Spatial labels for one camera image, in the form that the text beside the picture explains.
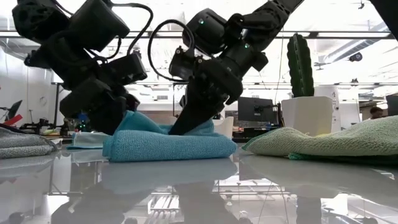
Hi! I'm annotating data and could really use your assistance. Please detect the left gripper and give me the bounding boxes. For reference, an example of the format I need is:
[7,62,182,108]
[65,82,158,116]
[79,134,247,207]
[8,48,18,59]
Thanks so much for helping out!
[58,77,141,136]

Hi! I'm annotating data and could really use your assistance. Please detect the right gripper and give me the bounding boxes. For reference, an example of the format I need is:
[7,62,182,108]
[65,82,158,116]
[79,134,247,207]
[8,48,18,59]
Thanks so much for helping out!
[169,58,244,136]

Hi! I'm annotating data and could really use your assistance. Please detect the teal microfiber towel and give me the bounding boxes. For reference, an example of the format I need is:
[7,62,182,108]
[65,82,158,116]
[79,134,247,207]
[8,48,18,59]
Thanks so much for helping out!
[102,110,238,163]

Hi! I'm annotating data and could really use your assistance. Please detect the grey microfiber towel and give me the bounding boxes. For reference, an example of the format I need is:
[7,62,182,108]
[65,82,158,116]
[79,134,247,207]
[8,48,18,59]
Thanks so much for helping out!
[0,126,60,160]

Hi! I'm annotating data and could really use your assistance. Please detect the green microfiber towel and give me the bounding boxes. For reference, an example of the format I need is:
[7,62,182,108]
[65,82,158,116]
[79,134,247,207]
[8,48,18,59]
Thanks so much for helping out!
[241,114,398,166]

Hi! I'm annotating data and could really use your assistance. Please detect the white plastic bin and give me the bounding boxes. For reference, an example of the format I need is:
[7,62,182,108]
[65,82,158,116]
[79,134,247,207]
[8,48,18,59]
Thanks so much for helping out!
[213,116,234,140]

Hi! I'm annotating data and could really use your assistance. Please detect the black computer monitor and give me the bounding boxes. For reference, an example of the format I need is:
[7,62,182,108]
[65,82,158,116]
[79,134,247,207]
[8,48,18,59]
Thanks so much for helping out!
[238,96,279,124]

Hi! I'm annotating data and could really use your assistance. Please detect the black vertical pole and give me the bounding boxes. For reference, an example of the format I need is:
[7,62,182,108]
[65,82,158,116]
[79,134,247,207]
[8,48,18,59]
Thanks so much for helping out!
[52,82,63,128]

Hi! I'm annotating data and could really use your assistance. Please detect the green cactus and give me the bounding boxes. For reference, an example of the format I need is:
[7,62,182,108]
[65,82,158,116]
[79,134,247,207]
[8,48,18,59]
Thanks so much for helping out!
[286,32,315,98]

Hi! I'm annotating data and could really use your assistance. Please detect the white standing banner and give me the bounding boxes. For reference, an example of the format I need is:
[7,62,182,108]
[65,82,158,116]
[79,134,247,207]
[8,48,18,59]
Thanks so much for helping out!
[313,85,341,133]

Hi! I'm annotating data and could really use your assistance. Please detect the person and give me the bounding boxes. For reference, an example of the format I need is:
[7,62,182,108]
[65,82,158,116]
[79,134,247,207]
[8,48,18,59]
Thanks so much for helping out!
[369,106,385,121]

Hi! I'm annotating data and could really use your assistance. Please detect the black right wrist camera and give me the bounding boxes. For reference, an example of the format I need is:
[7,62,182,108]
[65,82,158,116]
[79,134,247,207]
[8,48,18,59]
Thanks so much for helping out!
[169,45,200,82]

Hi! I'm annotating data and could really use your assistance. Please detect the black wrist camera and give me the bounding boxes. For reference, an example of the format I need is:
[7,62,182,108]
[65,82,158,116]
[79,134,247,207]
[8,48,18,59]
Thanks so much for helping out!
[101,52,149,87]
[169,45,200,82]

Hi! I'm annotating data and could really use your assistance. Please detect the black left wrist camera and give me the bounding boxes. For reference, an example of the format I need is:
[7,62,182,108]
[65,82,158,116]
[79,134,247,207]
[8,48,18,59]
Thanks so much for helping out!
[101,52,149,87]

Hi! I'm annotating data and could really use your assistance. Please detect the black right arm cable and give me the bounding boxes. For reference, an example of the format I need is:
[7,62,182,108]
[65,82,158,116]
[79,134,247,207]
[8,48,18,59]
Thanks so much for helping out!
[147,19,195,83]

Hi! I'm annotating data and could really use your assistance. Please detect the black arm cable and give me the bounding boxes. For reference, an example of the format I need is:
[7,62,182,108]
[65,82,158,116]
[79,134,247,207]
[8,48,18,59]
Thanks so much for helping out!
[105,2,154,60]
[147,19,195,83]

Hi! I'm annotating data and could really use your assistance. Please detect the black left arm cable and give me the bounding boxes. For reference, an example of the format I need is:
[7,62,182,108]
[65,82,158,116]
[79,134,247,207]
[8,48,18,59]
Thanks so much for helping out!
[105,2,154,60]

